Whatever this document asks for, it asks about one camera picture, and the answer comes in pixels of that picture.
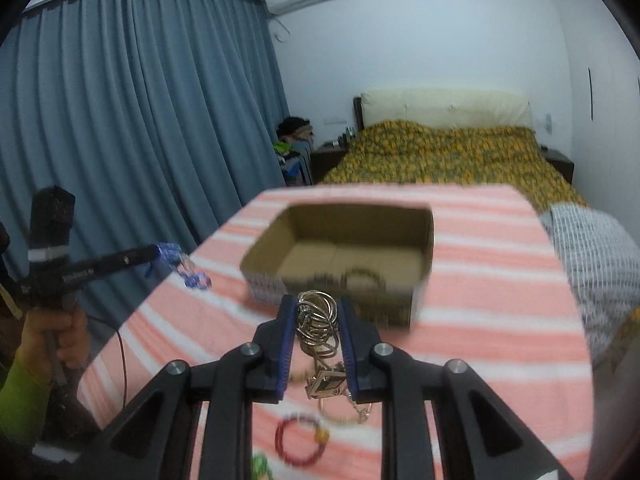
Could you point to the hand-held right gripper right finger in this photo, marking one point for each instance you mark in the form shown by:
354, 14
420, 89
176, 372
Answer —
348, 347

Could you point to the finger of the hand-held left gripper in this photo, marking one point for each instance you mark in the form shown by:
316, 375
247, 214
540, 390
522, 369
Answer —
125, 259

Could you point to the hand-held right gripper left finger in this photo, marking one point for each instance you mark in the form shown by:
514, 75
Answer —
286, 342

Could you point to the cardboard box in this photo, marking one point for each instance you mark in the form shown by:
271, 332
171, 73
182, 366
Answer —
350, 225

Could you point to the person's left forearm green sleeve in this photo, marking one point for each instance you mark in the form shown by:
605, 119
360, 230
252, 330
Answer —
22, 405

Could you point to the person's left hand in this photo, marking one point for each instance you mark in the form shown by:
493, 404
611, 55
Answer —
72, 345

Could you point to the grey blue curtain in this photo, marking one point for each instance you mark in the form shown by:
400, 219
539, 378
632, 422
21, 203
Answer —
125, 135

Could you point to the pile of clothes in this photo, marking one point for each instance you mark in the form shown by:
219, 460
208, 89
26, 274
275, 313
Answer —
292, 162

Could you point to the dark wooden nightstand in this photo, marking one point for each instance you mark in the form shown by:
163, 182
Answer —
560, 162
327, 162

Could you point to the yellow floral blanket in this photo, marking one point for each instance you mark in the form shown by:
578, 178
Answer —
450, 160

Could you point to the small bottles on nightstand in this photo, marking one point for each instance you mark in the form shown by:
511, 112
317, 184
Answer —
350, 134

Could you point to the black hat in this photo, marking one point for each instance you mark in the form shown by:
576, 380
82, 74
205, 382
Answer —
292, 126

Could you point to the dark wooden headboard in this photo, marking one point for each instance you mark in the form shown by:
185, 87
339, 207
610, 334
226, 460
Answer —
357, 112

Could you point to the grey checkered cloth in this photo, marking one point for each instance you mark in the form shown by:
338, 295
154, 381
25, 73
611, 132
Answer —
590, 260

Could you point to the cream pillow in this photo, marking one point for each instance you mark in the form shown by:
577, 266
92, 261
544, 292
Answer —
445, 107

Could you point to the white wall socket strip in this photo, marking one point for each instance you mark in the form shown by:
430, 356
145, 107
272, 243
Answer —
335, 121

